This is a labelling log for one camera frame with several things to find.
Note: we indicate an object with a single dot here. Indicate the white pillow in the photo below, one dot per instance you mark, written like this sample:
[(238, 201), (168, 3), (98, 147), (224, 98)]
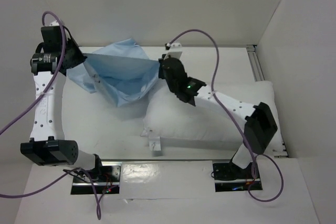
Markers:
[(184, 125)]

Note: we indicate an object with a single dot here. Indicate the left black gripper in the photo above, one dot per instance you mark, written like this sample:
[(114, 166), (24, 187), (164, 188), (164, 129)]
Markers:
[(80, 57)]

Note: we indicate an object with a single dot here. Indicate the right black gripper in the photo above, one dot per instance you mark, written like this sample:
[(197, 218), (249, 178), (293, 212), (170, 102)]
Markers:
[(163, 68)]

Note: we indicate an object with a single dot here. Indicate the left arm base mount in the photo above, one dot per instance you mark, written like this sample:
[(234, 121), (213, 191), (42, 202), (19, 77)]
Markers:
[(107, 182)]

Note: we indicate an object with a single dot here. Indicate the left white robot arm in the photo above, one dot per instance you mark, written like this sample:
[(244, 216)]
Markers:
[(47, 145)]

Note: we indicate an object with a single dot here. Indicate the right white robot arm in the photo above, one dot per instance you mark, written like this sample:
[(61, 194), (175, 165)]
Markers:
[(255, 122)]

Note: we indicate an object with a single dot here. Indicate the aluminium frame rail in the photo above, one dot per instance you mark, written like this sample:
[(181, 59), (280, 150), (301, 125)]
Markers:
[(259, 76)]

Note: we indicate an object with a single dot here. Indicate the light blue pillowcase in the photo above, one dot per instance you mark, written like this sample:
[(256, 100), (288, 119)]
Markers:
[(121, 72)]

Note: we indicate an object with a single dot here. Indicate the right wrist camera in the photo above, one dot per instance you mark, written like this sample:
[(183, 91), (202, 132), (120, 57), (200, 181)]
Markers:
[(173, 50)]

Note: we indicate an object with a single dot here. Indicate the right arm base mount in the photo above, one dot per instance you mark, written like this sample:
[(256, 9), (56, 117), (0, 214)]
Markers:
[(229, 178)]

